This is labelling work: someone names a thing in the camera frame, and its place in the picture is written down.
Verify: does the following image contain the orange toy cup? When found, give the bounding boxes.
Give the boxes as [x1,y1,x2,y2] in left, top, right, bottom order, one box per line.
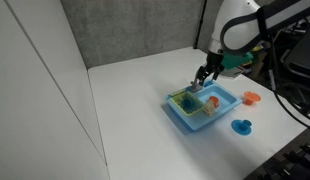
[208,95,220,109]

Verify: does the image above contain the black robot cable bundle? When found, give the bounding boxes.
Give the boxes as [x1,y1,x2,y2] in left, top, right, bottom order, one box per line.
[254,6,310,129]

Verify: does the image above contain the black partition pole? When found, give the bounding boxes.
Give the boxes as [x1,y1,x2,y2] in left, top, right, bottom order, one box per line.
[193,0,208,50]

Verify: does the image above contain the blue toy sink basin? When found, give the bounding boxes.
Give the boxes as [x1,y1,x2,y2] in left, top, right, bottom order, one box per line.
[164,79,243,132]

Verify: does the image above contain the blue toy cup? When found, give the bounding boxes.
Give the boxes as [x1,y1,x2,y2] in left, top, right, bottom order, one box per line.
[179,92,197,113]

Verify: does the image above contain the toy storage shelf with bins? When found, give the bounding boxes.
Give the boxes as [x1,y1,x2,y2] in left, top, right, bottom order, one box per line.
[240,42,267,80]

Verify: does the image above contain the black stand equipment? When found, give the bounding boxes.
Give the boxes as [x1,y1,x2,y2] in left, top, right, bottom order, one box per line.
[244,122,310,180]

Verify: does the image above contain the yellow-green drying rack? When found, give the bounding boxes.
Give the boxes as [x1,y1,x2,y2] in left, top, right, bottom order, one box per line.
[170,90,206,117]

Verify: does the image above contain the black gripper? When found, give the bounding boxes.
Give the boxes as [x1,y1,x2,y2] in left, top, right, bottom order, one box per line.
[193,51,227,87]

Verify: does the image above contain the black office chair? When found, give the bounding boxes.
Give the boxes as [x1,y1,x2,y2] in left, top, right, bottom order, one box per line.
[274,18,310,115]

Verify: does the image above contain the blue toy plate with cup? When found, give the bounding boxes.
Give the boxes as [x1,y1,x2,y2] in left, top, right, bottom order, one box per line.
[230,119,253,137]

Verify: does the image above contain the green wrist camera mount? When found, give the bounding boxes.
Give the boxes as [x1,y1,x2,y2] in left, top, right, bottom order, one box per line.
[220,51,255,72]

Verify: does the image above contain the cream toy sponge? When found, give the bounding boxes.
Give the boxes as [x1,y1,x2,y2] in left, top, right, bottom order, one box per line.
[202,99,217,118]

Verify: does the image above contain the grey metal mounting plate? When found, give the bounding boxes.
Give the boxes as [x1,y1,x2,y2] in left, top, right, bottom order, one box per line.
[224,67,247,81]

